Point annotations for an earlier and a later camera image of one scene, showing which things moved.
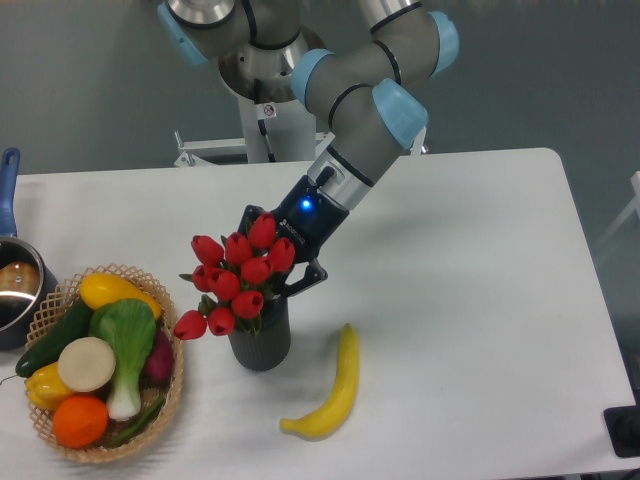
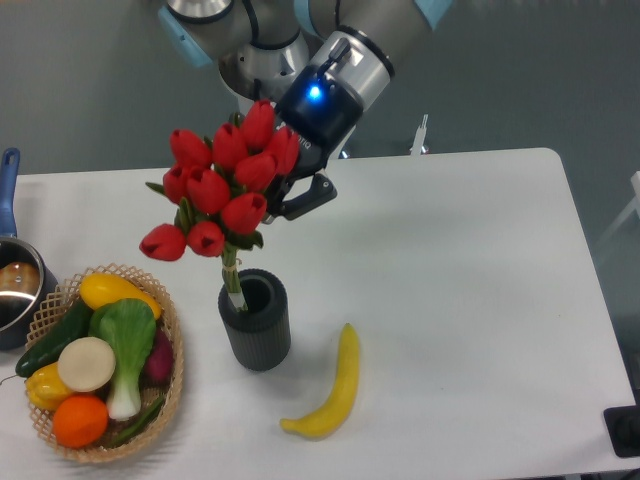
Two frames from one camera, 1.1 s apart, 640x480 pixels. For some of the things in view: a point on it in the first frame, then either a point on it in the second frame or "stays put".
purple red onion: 157,371 stays put
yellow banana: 330,417 stays put
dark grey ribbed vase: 263,350 stays put
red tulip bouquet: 234,278 → 219,183
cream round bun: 86,364 stays put
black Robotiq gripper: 308,219 → 321,114
